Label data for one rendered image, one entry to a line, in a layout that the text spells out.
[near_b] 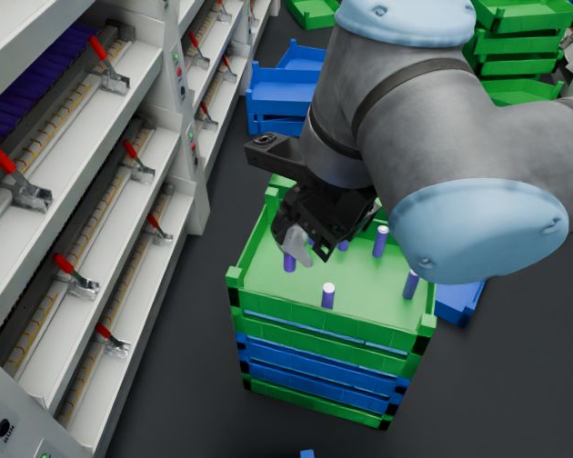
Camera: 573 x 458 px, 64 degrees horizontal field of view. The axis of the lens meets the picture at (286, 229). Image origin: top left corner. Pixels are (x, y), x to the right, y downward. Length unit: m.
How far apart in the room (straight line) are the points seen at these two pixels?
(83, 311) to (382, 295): 0.46
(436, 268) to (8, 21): 0.50
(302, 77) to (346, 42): 1.35
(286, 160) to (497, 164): 0.27
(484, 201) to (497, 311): 0.96
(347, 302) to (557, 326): 0.64
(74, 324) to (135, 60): 0.46
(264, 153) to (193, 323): 0.66
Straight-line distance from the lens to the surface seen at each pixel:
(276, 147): 0.52
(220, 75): 1.59
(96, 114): 0.77
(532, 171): 0.29
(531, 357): 1.18
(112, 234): 0.84
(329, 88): 0.36
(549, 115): 0.32
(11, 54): 0.58
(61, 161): 0.70
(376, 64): 0.32
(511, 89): 1.99
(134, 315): 0.97
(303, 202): 0.48
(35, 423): 0.70
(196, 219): 1.22
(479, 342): 1.15
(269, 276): 0.76
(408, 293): 0.75
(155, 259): 1.04
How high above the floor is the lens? 0.94
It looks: 48 degrees down
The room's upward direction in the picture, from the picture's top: straight up
